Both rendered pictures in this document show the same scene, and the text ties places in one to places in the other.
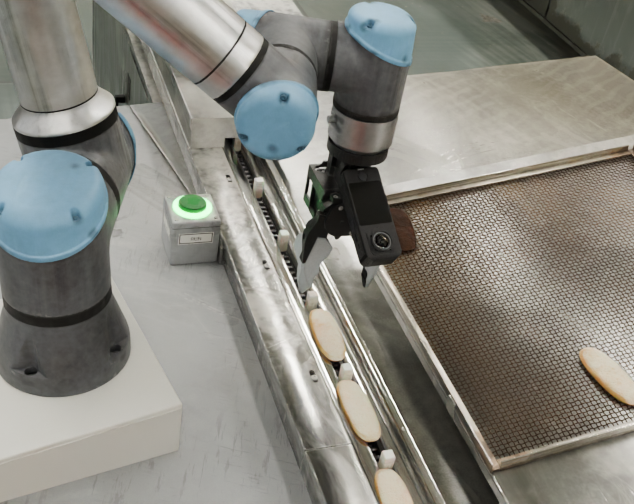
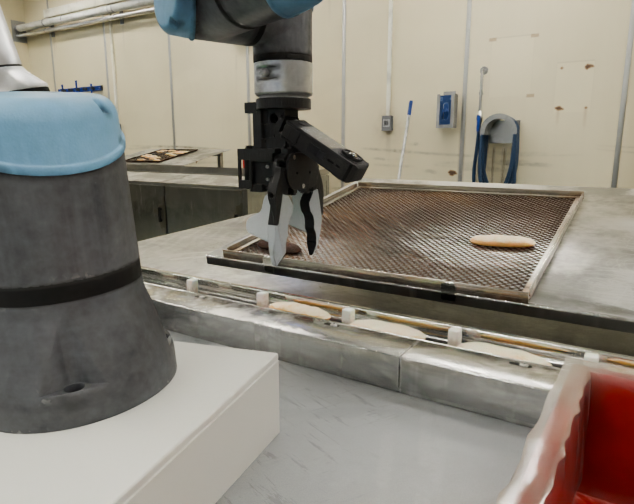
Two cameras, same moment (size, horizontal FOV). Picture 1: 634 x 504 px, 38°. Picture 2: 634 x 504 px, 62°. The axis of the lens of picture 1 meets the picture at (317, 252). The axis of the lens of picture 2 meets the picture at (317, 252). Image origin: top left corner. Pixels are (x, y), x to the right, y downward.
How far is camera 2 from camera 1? 72 cm
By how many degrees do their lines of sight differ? 39
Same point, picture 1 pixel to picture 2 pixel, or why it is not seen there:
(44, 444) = (168, 449)
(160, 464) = (278, 450)
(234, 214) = not seen: hidden behind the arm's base
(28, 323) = (58, 301)
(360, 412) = (394, 327)
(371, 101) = (300, 37)
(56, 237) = (88, 130)
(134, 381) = (204, 363)
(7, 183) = not seen: outside the picture
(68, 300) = (113, 243)
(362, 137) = (299, 76)
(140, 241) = not seen: hidden behind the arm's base
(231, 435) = (309, 400)
